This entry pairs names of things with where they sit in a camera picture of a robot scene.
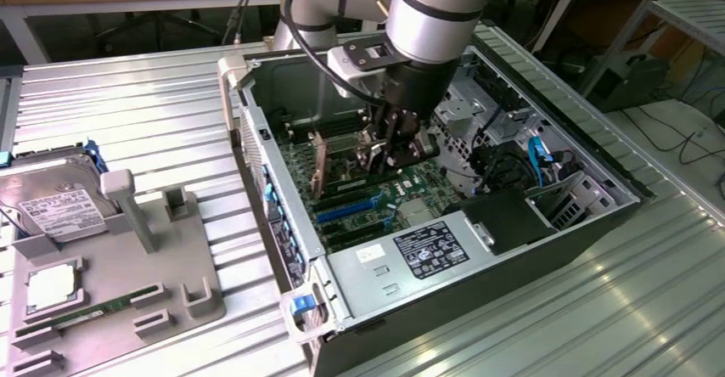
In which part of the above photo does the black box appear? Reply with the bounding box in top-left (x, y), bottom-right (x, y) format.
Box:
top-left (598, 52), bottom-right (673, 113)

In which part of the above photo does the green motherboard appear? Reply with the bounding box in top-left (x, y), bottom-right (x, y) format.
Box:
top-left (276, 108), bottom-right (472, 253)

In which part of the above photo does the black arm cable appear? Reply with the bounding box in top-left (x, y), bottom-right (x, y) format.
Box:
top-left (282, 0), bottom-right (392, 104)

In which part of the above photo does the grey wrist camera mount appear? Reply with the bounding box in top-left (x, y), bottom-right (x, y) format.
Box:
top-left (326, 39), bottom-right (418, 98)

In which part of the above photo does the blue expansion slot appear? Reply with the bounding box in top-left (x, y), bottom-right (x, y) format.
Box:
top-left (315, 196), bottom-right (383, 224)

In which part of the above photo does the silver hard disk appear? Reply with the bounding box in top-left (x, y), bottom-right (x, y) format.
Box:
top-left (0, 145), bottom-right (112, 243)

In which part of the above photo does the black thin cable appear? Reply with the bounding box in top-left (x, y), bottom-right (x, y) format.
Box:
top-left (621, 107), bottom-right (725, 162)

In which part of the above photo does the black wire bundle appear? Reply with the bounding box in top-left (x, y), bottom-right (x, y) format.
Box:
top-left (471, 144), bottom-right (534, 192)

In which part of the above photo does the aluminium profile frame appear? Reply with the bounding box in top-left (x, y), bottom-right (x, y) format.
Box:
top-left (0, 65), bottom-right (25, 153)

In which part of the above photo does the black chair base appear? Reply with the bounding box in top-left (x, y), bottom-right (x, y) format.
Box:
top-left (93, 9), bottom-right (223, 52)

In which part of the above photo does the RAM stick with white label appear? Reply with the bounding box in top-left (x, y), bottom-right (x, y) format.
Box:
top-left (326, 173), bottom-right (399, 194)

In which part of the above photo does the silver CPU chip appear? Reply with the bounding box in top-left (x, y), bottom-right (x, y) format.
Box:
top-left (26, 265), bottom-right (79, 311)

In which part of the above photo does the silver chipset heatsink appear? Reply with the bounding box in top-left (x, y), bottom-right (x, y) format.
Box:
top-left (398, 201), bottom-right (438, 226)

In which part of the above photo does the green gpu card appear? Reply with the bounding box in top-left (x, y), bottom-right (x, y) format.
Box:
top-left (307, 129), bottom-right (399, 202)

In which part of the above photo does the blue flat wire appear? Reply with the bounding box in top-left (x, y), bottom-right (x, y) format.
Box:
top-left (526, 136), bottom-right (554, 189)

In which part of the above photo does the metal slat side table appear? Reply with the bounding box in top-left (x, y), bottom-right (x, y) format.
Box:
top-left (577, 0), bottom-right (725, 98)

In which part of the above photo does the green loose RAM stick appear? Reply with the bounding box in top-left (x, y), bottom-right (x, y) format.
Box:
top-left (26, 290), bottom-right (157, 331)

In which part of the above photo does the black plastic shroud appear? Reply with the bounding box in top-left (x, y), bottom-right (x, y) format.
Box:
top-left (459, 189), bottom-right (559, 256)

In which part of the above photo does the silver power supply box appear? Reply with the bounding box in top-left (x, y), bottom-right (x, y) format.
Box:
top-left (324, 213), bottom-right (495, 324)

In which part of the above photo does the silver disk bay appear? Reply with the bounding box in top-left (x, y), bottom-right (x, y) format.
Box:
top-left (523, 171), bottom-right (642, 232)

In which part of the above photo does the blue plastic disk caddy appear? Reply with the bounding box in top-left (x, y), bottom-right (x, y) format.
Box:
top-left (71, 138), bottom-right (109, 175)

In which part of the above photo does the black expansion slot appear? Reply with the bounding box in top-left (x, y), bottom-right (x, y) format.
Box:
top-left (324, 222), bottom-right (392, 245)

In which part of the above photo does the grey plastic parts rack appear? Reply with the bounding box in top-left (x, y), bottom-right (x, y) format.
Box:
top-left (0, 168), bottom-right (228, 377)

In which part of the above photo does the grey corner clamp fixture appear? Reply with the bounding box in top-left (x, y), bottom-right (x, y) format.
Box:
top-left (217, 52), bottom-right (265, 92)
top-left (280, 290), bottom-right (336, 345)

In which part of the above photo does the black RAM slot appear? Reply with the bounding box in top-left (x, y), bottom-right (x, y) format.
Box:
top-left (288, 120), bottom-right (370, 141)

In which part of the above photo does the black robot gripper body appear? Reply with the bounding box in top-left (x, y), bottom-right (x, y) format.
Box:
top-left (382, 59), bottom-right (460, 117)

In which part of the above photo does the silver metal drive cage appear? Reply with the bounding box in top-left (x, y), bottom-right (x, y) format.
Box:
top-left (432, 48), bottom-right (546, 183)

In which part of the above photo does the black open PC case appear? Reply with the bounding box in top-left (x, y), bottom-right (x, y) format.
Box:
top-left (217, 20), bottom-right (654, 377)

